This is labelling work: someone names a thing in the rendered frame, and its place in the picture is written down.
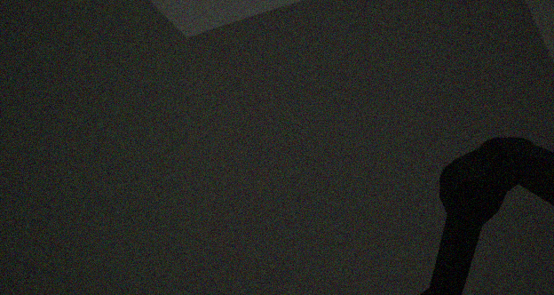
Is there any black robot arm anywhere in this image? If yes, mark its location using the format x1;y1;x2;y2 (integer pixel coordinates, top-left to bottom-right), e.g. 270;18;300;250
420;138;554;295

